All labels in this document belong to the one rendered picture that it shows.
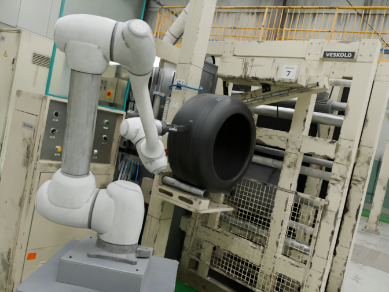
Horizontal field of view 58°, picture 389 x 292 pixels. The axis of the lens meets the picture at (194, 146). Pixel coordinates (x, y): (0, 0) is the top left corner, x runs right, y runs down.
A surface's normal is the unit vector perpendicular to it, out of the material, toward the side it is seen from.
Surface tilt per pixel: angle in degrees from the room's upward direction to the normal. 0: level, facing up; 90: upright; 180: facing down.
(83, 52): 109
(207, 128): 77
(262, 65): 90
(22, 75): 90
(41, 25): 90
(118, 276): 90
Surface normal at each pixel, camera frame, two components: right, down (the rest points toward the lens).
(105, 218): 0.00, 0.04
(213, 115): 0.21, -0.34
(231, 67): -0.63, -0.09
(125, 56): 0.04, 0.83
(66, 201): 0.04, 0.24
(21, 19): 0.84, 0.20
